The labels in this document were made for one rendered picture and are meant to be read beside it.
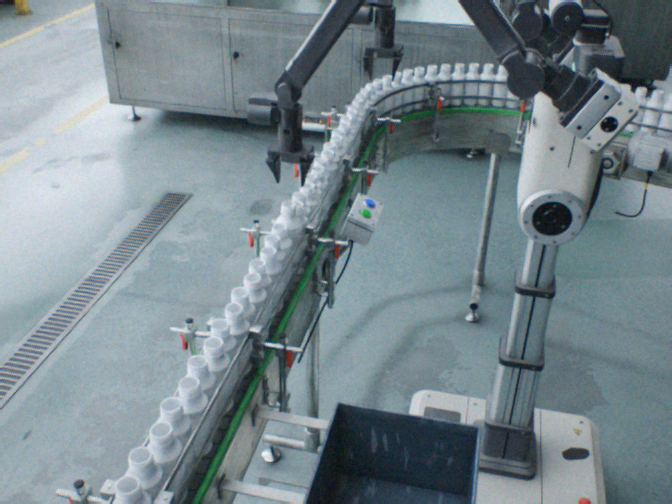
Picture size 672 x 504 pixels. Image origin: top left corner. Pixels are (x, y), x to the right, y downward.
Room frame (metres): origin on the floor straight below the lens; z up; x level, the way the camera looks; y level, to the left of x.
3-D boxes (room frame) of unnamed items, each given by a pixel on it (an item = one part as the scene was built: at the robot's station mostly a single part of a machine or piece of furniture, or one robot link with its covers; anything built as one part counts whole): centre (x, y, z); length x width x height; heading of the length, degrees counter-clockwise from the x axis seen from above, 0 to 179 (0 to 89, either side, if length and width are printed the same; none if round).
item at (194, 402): (0.97, 0.26, 1.08); 0.06 x 0.06 x 0.17
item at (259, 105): (1.61, 0.16, 1.46); 0.12 x 0.09 x 0.12; 77
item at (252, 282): (1.32, 0.18, 1.08); 0.06 x 0.06 x 0.17
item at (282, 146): (1.60, 0.12, 1.37); 0.10 x 0.07 x 0.07; 78
